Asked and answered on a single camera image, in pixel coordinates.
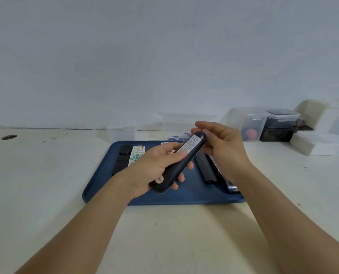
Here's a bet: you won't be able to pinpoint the person's right hand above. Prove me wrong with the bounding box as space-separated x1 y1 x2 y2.
191 121 255 183

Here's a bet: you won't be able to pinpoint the person's left hand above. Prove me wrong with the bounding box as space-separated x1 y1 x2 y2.
119 142 194 200

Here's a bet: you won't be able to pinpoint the dark remote with white label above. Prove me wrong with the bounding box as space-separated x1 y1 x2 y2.
149 131 207 194

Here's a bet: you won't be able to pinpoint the person's right forearm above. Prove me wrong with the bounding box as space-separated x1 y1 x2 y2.
232 165 339 274

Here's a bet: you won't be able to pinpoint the person's left forearm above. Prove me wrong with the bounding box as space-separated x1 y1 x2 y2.
15 172 136 274

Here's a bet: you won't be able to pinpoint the large clear plastic container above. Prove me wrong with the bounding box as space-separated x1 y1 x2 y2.
162 113 216 140

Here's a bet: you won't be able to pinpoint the slim black remote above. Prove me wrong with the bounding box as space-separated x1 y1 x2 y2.
194 154 218 185

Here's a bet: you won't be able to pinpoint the white remote with green buttons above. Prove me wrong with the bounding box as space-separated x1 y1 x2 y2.
128 145 146 167

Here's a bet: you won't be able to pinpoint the blue plastic tray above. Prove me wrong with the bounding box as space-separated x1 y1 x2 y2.
82 140 247 206

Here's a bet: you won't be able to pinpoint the clear container holding red ball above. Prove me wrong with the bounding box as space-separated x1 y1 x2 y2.
229 107 269 142

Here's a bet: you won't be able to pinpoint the black round-topped remote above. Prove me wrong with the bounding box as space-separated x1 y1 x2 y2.
111 144 134 176

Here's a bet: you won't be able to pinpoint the small clear plastic container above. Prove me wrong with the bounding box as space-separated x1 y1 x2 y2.
106 122 137 143

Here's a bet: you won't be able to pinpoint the plastic-wrapped dark remote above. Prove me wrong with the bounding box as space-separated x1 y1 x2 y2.
209 155 240 194

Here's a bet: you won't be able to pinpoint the dark brown box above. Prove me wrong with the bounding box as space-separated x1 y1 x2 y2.
259 126 295 142

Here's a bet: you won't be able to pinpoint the clear lidded container, dark contents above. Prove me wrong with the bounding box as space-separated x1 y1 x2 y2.
264 109 301 129

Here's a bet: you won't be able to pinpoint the dark clutter of small parts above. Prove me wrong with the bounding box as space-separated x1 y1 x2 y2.
293 119 314 132

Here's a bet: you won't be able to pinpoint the tall white box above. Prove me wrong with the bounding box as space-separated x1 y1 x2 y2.
295 99 339 132

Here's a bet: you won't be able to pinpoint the flat white lidded box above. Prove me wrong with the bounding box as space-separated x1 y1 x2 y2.
289 131 339 156

